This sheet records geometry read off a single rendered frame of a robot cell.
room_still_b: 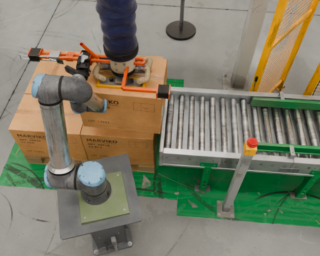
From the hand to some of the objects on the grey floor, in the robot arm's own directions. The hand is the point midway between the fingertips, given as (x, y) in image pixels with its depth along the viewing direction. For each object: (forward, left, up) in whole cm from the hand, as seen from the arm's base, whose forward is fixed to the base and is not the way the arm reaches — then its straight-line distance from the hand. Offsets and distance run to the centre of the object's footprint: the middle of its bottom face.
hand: (82, 57), depth 221 cm
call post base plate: (-103, -82, -111) cm, 172 cm away
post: (-103, -82, -111) cm, 172 cm away
